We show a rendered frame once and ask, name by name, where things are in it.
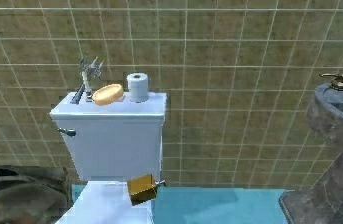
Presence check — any white toilet paper roll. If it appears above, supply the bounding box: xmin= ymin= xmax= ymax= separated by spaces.
xmin=126 ymin=72 xmax=150 ymax=103

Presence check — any orange round soap bar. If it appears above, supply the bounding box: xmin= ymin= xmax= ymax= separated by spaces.
xmin=91 ymin=83 xmax=126 ymax=107

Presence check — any golden box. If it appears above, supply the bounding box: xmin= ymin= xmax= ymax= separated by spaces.
xmin=126 ymin=173 xmax=167 ymax=207

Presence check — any dark flat stick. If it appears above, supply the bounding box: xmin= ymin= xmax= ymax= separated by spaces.
xmin=71 ymin=83 xmax=86 ymax=105

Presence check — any dark flush lever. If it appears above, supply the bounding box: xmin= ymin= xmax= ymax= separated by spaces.
xmin=57 ymin=127 xmax=77 ymax=138

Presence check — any brass faucet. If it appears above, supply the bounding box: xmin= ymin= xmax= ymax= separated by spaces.
xmin=318 ymin=72 xmax=343 ymax=92

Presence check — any dark garbage bag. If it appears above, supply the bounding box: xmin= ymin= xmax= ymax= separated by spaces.
xmin=0 ymin=164 xmax=72 ymax=224

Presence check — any grey stone pedestal sink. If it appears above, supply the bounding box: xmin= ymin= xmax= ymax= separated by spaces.
xmin=278 ymin=80 xmax=343 ymax=224

